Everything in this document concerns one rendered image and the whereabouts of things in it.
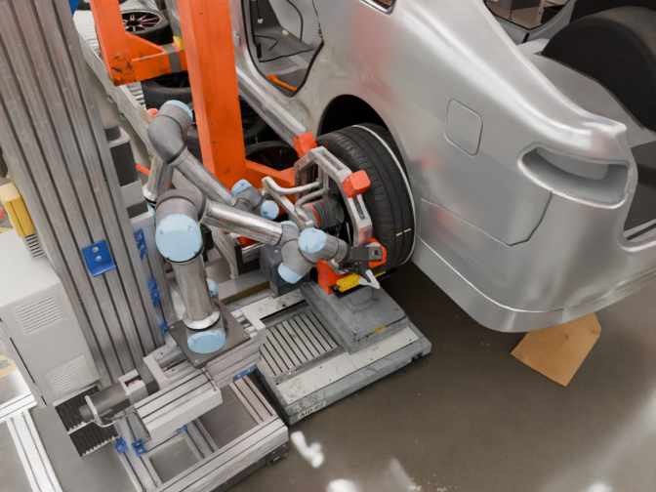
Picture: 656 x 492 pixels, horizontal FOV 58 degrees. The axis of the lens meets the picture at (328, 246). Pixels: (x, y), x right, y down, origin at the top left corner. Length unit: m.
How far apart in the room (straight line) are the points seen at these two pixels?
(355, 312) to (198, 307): 1.33
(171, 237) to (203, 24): 1.12
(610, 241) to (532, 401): 1.29
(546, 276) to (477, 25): 0.83
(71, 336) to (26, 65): 0.85
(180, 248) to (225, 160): 1.21
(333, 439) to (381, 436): 0.22
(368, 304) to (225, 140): 1.08
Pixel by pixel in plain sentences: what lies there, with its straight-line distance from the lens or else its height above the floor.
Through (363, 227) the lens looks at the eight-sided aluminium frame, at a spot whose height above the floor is 0.96.
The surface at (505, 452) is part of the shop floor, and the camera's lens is 2.93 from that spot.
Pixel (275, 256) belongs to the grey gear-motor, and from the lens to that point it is 3.06.
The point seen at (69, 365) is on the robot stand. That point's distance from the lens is 2.13.
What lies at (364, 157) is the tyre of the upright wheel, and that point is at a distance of 2.39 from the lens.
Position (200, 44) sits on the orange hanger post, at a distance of 2.54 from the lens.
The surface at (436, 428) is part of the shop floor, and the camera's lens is 2.92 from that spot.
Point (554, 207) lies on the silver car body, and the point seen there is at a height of 1.38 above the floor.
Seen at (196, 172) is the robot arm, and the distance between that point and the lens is 2.15.
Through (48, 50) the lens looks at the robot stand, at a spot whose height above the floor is 1.86.
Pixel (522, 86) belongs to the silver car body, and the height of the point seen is 1.66.
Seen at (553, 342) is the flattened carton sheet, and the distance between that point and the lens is 3.38.
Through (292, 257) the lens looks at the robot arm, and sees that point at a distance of 1.81.
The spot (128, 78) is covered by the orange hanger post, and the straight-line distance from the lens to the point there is 4.64.
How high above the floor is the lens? 2.44
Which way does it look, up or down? 41 degrees down
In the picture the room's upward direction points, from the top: straight up
